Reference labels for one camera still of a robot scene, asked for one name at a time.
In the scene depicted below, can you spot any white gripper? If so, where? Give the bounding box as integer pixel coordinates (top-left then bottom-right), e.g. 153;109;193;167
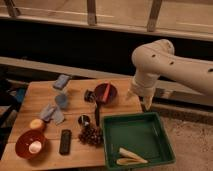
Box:
126;74;157;110

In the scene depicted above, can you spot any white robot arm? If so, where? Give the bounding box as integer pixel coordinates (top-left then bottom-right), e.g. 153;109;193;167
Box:
128;39;213;110

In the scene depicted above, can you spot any green plastic tray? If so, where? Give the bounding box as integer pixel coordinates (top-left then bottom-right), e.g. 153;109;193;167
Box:
102;112;175;171

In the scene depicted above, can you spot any red stick in bowl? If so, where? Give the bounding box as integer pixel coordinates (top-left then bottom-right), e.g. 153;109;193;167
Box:
102;83;111;103

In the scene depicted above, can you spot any dark red bowl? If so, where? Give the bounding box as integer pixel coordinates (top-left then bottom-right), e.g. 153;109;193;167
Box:
94;83;117;104

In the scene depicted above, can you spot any small dark jar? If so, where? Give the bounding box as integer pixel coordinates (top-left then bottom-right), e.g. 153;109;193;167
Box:
84;90;95;102

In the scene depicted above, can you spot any small black metal cup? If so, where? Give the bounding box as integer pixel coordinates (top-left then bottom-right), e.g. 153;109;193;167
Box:
78;115;90;127

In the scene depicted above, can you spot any brown pine cone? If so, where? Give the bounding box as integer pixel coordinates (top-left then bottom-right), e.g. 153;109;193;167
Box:
78;126;103;147

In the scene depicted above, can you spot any yellow corn husk piece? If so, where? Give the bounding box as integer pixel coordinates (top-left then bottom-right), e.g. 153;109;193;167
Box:
116;158;138;165

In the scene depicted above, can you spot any blue plastic cup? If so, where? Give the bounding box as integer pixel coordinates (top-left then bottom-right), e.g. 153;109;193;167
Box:
55;93;69;109

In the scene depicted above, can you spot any light blue crumpled cloth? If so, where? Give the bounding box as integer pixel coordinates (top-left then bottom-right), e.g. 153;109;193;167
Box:
39;104;65;125

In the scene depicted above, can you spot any yellow round fruit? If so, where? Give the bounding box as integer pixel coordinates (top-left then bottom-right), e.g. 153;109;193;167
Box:
29;119;45;131

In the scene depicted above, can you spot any white egg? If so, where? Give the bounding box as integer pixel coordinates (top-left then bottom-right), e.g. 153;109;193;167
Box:
29;141;42;154

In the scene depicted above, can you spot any orange bowl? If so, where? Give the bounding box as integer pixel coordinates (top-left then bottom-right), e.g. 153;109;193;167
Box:
15;130;46;159

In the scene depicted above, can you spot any dark chair at left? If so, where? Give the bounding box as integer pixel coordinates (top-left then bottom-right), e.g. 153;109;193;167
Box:
0;65;26;158

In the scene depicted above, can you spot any black handled utensil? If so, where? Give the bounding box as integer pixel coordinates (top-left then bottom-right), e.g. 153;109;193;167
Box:
95;101;100;127

